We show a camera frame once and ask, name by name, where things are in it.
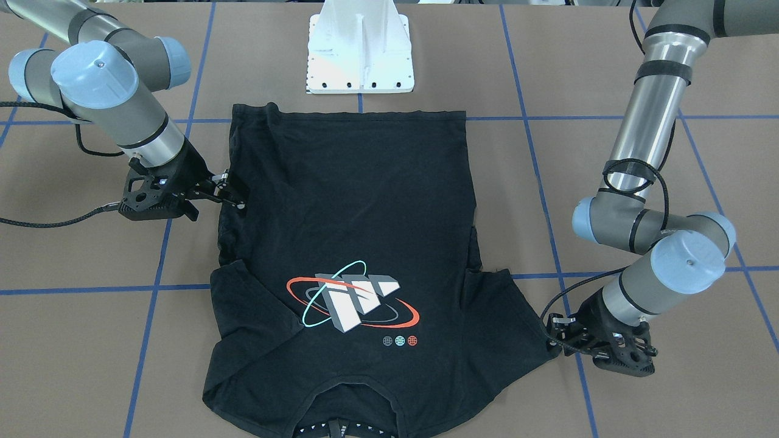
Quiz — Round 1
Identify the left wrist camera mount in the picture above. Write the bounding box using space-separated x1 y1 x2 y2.
593 321 658 377

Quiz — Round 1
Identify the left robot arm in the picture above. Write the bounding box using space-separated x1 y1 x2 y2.
547 1 777 374

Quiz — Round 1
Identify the white camera pedestal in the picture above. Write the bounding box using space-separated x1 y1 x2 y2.
306 1 415 94

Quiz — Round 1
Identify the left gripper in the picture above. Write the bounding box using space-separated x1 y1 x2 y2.
545 290 631 360

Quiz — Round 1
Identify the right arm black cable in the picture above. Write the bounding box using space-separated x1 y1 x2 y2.
0 97 142 229

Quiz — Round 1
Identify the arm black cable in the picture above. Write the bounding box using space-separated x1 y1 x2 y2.
0 97 142 229
539 0 677 356

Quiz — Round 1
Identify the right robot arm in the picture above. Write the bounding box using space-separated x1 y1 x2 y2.
2 1 248 221

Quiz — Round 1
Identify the black graphic t-shirt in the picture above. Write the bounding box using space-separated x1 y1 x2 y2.
202 103 556 437

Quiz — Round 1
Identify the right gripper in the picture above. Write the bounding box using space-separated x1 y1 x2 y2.
140 139 246 210

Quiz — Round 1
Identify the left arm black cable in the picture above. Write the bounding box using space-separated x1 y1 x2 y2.
539 0 677 356

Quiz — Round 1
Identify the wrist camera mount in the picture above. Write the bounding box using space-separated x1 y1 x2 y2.
119 157 198 221
593 321 658 377

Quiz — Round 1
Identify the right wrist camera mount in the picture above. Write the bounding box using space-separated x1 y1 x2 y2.
119 157 198 221

